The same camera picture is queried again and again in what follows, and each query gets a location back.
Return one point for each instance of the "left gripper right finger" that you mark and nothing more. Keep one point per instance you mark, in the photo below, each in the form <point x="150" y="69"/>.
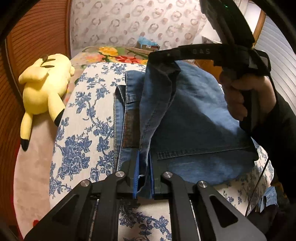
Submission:
<point x="197" y="210"/>

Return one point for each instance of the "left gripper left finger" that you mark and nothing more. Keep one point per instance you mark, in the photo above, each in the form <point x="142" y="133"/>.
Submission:
<point x="90" y="210"/>

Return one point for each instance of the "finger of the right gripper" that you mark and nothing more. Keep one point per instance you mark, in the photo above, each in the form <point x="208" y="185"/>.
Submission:
<point x="188" y="52"/>

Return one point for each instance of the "blue denim jeans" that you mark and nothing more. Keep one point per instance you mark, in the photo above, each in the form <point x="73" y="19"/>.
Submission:
<point x="174" y="117"/>

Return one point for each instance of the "grey window shutter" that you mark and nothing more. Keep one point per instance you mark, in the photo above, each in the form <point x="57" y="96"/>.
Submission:
<point x="282" y="59"/>

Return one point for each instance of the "patterned sheer curtain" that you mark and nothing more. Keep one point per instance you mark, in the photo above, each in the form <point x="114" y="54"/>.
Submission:
<point x="122" y="23"/>

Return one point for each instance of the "cardboard box with blue bag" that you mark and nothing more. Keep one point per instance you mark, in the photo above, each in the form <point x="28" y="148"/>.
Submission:
<point x="146" y="44"/>

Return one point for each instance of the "blue floral white bedsheet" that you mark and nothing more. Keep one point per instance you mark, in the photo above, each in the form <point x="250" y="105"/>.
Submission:
<point x="87" y="143"/>

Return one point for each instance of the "colourful floral blanket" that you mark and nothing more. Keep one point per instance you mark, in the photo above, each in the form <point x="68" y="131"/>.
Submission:
<point x="95" y="54"/>

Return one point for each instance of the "yellow Pikachu plush toy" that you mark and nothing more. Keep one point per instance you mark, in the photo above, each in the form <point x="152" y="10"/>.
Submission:
<point x="45" y="82"/>

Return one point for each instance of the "brown louvered wardrobe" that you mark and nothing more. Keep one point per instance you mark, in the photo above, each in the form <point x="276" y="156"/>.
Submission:
<point x="34" y="35"/>

